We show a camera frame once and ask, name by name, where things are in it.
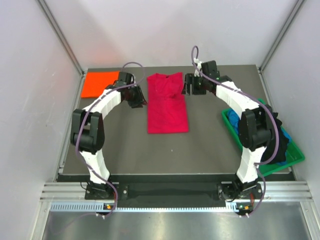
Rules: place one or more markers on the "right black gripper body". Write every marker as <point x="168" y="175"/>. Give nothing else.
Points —
<point x="198" y="86"/>

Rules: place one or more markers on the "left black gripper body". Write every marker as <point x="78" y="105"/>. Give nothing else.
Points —
<point x="134" y="97"/>

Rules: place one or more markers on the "red t shirt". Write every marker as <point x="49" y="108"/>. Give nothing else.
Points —
<point x="166" y="108"/>

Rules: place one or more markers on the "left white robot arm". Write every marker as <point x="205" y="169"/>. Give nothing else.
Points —
<point x="88" y="134"/>

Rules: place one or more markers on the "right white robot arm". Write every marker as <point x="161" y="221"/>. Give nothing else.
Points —
<point x="224" y="88"/>

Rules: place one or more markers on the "folded orange t shirt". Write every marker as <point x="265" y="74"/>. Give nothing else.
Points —
<point x="96" y="82"/>

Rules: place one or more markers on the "blue t shirt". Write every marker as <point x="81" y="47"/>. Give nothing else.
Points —
<point x="233" y="119"/>

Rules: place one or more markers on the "black t shirt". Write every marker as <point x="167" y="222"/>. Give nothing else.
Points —
<point x="280" y="145"/>

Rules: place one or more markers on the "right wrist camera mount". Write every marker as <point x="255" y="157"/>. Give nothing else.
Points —
<point x="198" y="64"/>

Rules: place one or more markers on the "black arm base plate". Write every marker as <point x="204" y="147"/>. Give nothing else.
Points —
<point x="167" y="190"/>

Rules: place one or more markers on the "right aluminium frame post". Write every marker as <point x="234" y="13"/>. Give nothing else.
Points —
<point x="297" y="6"/>

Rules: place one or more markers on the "aluminium frame post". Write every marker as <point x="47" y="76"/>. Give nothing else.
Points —
<point x="60" y="35"/>
<point x="297" y="6"/>

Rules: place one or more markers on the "left aluminium frame post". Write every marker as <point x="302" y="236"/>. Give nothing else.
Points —
<point x="60" y="35"/>

